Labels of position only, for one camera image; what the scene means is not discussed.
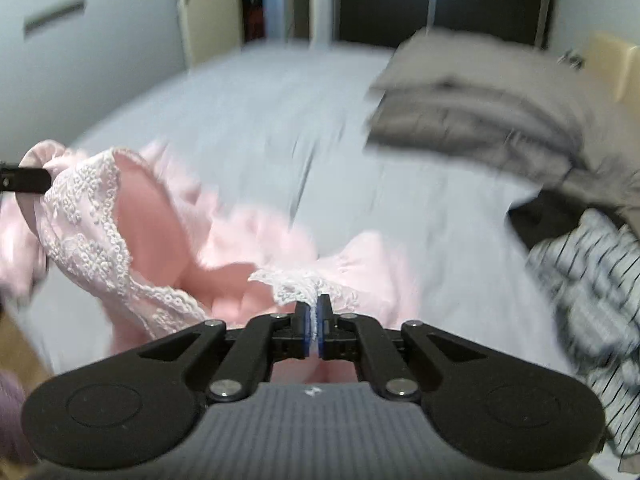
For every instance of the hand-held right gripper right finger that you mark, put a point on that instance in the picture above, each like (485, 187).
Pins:
(323, 331)

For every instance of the grey striped shirt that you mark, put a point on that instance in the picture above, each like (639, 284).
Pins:
(590, 280)

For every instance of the white wardrobe door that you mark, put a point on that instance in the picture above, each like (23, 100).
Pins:
(100, 60)

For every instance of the cream headboard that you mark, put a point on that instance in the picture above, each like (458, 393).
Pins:
(612, 62)

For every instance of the grey comforter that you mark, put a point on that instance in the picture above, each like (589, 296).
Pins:
(475, 95)

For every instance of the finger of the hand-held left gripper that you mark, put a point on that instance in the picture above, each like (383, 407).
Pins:
(27, 179)

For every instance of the pink lace-trimmed dress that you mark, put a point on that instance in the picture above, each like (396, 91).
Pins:
(150, 220)

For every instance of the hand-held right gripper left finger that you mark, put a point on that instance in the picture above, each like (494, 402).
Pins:
(301, 331)

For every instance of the dark cabinet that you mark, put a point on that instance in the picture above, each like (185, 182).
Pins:
(480, 5)

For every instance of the black garment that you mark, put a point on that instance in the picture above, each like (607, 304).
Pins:
(545, 215)

